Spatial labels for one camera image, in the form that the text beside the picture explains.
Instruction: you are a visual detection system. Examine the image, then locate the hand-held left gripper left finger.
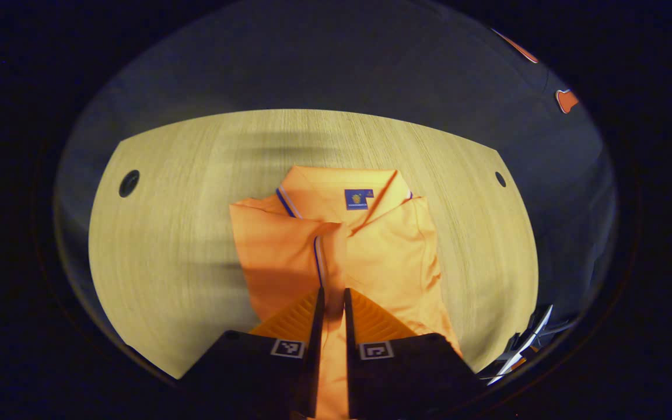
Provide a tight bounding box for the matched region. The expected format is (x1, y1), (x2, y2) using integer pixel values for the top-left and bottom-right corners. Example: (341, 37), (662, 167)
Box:
(181, 286), (326, 418)

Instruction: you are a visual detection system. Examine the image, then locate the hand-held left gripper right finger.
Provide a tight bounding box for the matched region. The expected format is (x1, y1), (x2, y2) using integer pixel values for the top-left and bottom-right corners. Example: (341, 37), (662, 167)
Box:
(343, 287), (485, 419)

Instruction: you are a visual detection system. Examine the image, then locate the orange T-shirt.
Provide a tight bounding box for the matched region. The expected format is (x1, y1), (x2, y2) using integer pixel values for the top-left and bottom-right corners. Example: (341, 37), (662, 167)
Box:
(229, 165), (463, 419)

